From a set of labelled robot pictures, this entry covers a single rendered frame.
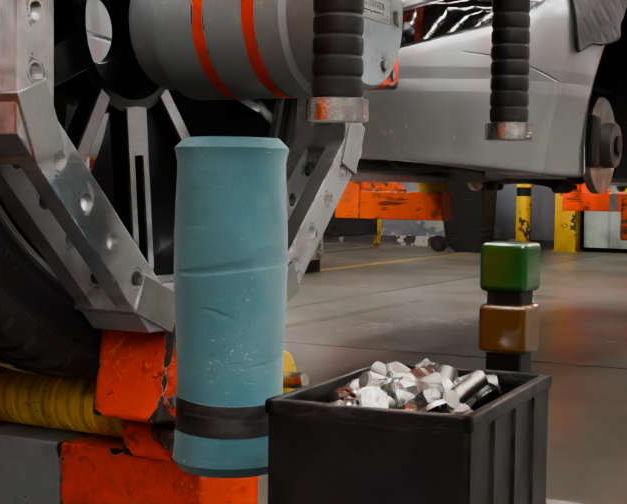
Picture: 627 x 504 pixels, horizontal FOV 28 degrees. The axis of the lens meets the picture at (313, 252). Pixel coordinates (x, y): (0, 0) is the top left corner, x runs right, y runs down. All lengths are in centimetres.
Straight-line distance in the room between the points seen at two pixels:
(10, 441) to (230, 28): 46
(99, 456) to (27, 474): 9
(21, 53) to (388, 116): 278
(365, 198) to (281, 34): 622
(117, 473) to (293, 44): 42
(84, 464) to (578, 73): 284
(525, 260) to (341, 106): 23
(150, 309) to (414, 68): 265
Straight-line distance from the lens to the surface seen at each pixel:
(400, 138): 367
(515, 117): 118
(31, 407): 126
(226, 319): 95
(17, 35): 93
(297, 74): 105
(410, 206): 712
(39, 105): 94
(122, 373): 110
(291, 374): 124
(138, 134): 120
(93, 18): 175
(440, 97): 363
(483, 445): 80
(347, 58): 87
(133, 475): 116
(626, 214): 470
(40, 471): 123
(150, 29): 112
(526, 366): 104
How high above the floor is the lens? 70
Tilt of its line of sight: 3 degrees down
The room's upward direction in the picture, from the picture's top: 1 degrees clockwise
